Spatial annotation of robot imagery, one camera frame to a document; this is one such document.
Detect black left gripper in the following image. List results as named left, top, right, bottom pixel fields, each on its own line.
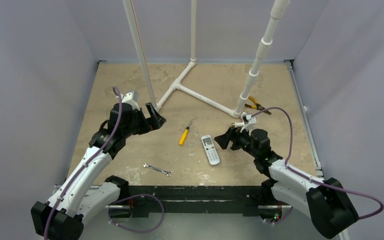
left=122, top=102, right=165, bottom=138

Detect white remote control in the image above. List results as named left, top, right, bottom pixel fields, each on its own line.
left=200, top=135, right=221, bottom=166

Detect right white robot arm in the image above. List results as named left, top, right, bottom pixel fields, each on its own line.
left=214, top=127, right=359, bottom=239

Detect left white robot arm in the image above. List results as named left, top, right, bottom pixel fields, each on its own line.
left=30, top=103, right=167, bottom=240

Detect silver open-end wrench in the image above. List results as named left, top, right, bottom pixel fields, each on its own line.
left=142, top=163, right=172, bottom=177

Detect white jointed vertical pipe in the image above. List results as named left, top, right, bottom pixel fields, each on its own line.
left=233, top=0, right=290, bottom=118

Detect white PVC pipe frame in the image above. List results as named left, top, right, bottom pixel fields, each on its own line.
left=122, top=0, right=239, bottom=118

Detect yellow handled screwdriver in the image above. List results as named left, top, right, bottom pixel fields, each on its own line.
left=178, top=119, right=193, bottom=146

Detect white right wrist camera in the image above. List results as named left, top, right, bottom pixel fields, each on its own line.
left=240, top=113, right=257, bottom=133

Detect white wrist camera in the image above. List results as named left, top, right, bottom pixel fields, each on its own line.
left=240, top=113, right=257, bottom=133
left=121, top=90, right=140, bottom=110

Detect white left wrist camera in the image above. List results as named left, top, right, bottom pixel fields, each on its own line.
left=121, top=90, right=140, bottom=110

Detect yellow handled pliers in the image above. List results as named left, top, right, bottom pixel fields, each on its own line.
left=244, top=96, right=272, bottom=115

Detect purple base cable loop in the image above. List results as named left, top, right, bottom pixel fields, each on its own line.
left=107, top=194, right=164, bottom=234

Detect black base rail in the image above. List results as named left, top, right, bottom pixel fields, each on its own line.
left=105, top=175, right=283, bottom=222

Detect aluminium frame rail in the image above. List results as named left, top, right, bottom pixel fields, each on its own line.
left=284, top=60, right=324, bottom=176

